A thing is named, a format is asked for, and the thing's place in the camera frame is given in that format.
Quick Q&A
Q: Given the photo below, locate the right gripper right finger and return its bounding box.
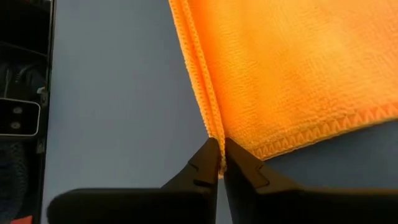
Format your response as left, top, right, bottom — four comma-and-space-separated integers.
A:
223, 137, 398, 224

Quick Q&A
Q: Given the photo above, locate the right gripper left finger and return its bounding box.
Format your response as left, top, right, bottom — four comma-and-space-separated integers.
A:
46, 137, 222, 224

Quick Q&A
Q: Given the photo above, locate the orange microfibre towel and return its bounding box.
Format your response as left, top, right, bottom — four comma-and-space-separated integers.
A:
169, 0, 398, 180

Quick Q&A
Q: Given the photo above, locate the grey-blue table mat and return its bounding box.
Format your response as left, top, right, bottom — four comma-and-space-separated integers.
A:
40, 0, 398, 224

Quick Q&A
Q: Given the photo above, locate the red object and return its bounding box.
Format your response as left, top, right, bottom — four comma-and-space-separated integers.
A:
11, 214, 34, 224

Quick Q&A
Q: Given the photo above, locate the person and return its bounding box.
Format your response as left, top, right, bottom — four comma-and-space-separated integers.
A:
0, 141, 30, 220

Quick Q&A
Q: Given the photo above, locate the table-level camera box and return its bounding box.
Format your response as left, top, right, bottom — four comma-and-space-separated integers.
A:
0, 98, 42, 137

